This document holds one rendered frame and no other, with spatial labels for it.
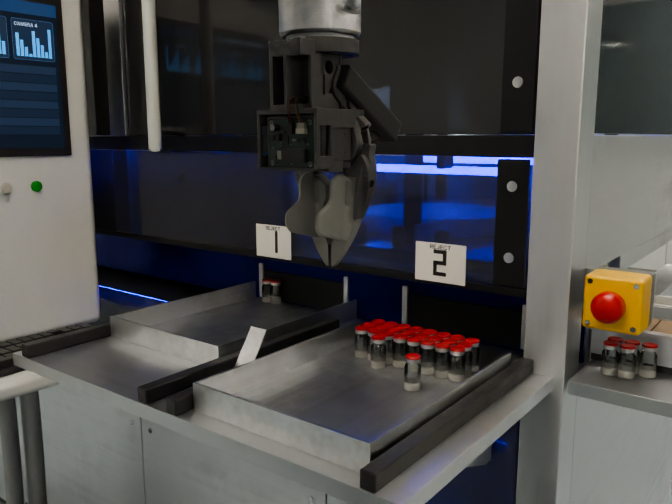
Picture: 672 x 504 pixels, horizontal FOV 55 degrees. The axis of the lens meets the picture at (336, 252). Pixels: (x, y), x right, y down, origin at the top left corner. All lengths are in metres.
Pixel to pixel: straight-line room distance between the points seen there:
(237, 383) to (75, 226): 0.73
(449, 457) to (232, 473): 0.79
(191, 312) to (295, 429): 0.58
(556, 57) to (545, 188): 0.17
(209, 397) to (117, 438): 0.95
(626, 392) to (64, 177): 1.12
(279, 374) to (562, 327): 0.39
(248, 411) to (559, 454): 0.46
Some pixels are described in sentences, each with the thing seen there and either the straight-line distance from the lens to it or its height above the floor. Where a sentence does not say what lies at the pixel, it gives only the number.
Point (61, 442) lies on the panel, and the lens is 1.98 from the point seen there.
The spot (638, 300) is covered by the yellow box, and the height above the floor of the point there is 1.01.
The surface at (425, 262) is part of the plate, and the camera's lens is 1.01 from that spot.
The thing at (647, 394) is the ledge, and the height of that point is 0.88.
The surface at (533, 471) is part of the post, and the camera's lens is 1.03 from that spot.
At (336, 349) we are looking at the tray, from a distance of 1.02.
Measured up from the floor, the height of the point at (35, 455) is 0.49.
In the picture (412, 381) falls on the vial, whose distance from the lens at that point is 0.86.
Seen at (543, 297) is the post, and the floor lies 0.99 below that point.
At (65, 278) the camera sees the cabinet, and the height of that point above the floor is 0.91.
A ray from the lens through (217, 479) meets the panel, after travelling 1.48.
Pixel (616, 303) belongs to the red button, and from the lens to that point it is 0.88.
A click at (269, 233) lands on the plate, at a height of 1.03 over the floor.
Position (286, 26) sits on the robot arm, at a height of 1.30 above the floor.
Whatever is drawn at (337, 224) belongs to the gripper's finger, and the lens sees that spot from 0.62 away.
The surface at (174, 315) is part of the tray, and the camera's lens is 1.22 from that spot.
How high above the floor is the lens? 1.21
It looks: 10 degrees down
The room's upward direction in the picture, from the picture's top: straight up
